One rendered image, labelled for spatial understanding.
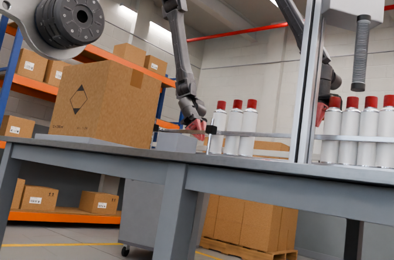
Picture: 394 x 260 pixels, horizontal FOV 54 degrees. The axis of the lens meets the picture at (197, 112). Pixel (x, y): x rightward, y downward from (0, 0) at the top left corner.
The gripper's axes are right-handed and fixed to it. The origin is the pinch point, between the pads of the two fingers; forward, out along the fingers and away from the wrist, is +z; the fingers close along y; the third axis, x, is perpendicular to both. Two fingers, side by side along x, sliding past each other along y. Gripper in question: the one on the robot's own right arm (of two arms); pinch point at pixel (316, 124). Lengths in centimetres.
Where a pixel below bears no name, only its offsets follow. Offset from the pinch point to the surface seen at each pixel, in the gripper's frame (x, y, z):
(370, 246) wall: -429, 107, 73
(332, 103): 7.9, -7.6, -4.8
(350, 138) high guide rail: 10.9, -15.2, 5.8
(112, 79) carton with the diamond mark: 45, 52, -4
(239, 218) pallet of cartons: -279, 212, 62
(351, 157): 8.0, -14.9, 10.8
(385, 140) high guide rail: 11.0, -24.2, 5.8
